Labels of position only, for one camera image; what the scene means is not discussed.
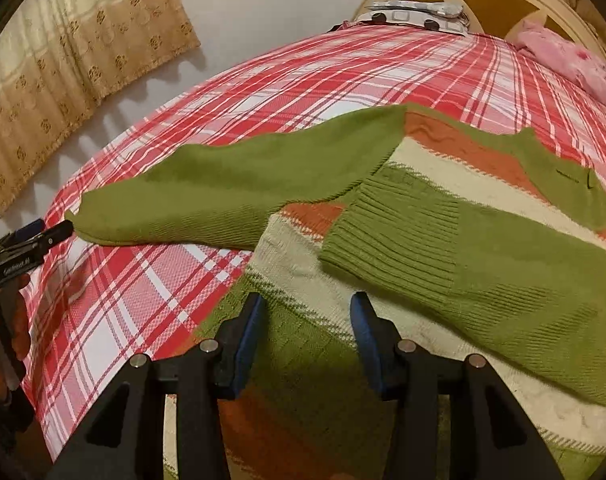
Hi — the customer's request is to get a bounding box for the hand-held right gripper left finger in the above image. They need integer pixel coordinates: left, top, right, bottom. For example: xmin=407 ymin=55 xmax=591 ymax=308
xmin=45 ymin=292 xmax=267 ymax=480

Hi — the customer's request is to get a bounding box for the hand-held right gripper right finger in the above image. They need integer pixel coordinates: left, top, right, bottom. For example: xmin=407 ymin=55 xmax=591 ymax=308
xmin=349 ymin=291 xmax=566 ymax=480

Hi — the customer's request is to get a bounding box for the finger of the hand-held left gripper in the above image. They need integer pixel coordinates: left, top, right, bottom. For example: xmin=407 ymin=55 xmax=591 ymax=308
xmin=3 ymin=217 xmax=48 ymax=244
xmin=32 ymin=221 xmax=76 ymax=257

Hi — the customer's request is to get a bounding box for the green striped knit sweater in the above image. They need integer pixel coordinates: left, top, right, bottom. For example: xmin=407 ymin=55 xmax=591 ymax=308
xmin=65 ymin=102 xmax=606 ymax=480

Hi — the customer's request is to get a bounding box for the person's left hand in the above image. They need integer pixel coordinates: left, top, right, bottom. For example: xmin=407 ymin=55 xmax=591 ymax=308
xmin=0 ymin=272 xmax=32 ymax=396

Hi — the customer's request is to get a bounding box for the beige patterned curtain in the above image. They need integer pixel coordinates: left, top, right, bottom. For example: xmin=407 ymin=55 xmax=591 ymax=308
xmin=0 ymin=0 xmax=202 ymax=219

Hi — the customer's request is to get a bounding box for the red plaid bed sheet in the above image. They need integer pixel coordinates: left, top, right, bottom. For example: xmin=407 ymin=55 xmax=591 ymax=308
xmin=20 ymin=25 xmax=606 ymax=461

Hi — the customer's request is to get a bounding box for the grey patterned pillow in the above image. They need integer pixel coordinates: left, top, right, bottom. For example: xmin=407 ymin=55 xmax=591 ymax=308
xmin=355 ymin=0 xmax=472 ymax=37

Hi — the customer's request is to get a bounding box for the pink floral pillow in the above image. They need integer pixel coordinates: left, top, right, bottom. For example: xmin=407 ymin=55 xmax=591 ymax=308
xmin=514 ymin=20 xmax=606 ymax=109

